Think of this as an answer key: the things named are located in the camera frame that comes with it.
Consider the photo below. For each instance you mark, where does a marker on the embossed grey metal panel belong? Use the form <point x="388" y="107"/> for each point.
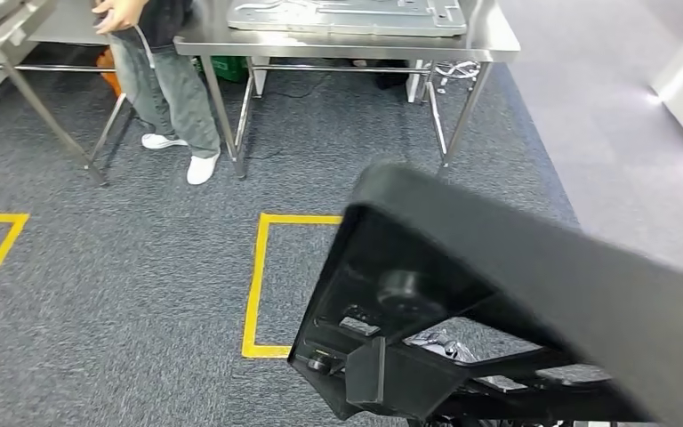
<point x="347" y="20"/>

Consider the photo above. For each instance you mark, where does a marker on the chrome chair base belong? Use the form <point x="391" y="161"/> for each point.
<point x="456" y="69"/>

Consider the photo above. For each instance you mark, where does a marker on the person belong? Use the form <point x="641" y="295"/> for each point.
<point x="170" y="94"/>

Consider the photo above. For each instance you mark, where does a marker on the steel side table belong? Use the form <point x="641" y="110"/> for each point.
<point x="64" y="23"/>

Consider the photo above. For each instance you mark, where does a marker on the stainless steel workbench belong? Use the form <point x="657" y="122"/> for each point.
<point x="259" y="41"/>

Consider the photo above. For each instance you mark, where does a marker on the green plastic crate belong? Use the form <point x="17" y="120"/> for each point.
<point x="226" y="68"/>

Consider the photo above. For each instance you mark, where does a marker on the black plastic plate frame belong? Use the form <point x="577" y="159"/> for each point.
<point x="524" y="247"/>

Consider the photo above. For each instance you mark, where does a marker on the person's hand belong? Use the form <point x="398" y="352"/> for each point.
<point x="114" y="15"/>

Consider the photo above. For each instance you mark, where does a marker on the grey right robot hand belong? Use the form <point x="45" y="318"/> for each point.
<point x="436" y="343"/>

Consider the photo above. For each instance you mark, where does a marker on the orange plastic object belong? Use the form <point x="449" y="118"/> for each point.
<point x="109" y="70"/>

